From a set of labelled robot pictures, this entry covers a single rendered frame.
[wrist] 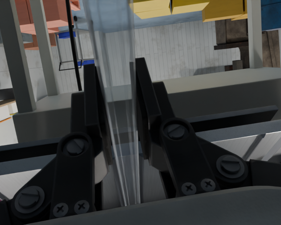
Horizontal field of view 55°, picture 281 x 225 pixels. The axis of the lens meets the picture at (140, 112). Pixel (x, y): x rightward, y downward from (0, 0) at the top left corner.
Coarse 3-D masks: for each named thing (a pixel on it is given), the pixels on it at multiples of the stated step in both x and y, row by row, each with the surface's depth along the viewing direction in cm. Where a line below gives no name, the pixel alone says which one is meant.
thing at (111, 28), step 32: (96, 0) 7; (128, 0) 7; (96, 32) 8; (128, 32) 8; (96, 64) 9; (128, 64) 9; (128, 96) 11; (128, 128) 13; (128, 160) 16; (128, 192) 21
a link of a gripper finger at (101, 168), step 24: (96, 72) 12; (72, 96) 12; (96, 96) 11; (72, 120) 11; (96, 120) 10; (96, 144) 10; (48, 168) 9; (96, 168) 10; (24, 192) 8; (48, 192) 9; (24, 216) 8
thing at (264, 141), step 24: (192, 120) 25; (216, 120) 25; (240, 120) 26; (264, 120) 27; (24, 144) 24; (48, 144) 24; (216, 144) 20; (240, 144) 20; (264, 144) 21; (0, 168) 18; (24, 168) 18; (144, 168) 21; (0, 192) 20; (120, 192) 24; (144, 192) 26
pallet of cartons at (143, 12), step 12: (144, 0) 244; (156, 0) 247; (168, 0) 254; (180, 0) 293; (192, 0) 292; (204, 0) 291; (144, 12) 306; (156, 12) 317; (168, 12) 329; (180, 12) 342
